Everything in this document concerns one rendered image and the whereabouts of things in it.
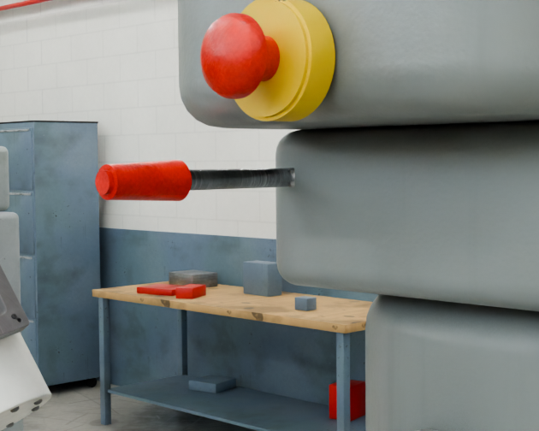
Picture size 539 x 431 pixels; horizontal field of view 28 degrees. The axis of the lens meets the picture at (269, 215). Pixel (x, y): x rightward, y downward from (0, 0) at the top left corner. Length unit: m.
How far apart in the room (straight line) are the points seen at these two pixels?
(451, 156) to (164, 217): 7.17
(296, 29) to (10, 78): 8.97
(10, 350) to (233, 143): 6.61
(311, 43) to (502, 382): 0.23
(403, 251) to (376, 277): 0.03
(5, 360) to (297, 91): 0.20
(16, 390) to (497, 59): 0.29
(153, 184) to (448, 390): 0.21
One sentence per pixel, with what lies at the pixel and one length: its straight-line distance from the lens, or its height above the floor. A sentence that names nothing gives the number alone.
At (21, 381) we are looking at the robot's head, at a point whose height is 1.60.
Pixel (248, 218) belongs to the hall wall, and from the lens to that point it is 7.06.
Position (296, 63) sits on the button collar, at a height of 1.76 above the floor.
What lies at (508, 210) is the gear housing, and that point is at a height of 1.68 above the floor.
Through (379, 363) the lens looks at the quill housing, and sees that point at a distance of 0.68.
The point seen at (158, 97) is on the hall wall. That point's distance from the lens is 7.77.
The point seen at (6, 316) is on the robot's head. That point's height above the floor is 1.63.
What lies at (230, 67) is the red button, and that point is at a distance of 0.50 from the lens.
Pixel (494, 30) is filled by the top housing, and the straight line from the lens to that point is 0.48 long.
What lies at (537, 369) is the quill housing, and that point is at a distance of 0.62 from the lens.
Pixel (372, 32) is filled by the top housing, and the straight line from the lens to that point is 0.50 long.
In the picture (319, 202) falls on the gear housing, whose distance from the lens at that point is 0.65.
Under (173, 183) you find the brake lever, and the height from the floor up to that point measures 1.70.
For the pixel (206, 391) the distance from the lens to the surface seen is 6.94.
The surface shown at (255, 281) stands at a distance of 6.57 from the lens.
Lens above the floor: 1.71
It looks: 3 degrees down
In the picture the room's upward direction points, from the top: 1 degrees counter-clockwise
